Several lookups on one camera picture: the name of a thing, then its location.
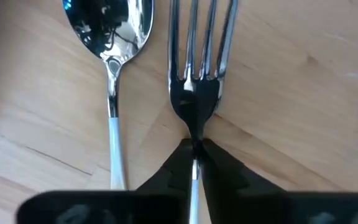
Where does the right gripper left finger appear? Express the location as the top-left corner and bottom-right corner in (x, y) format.
(134, 138), (196, 192)

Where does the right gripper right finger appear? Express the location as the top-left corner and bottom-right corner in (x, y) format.
(198, 138), (288, 196)

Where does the silver fork orange handle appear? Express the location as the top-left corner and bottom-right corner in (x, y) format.
(167, 0), (240, 224)

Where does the silver spoon orange handle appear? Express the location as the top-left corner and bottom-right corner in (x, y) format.
(62, 0), (155, 192)

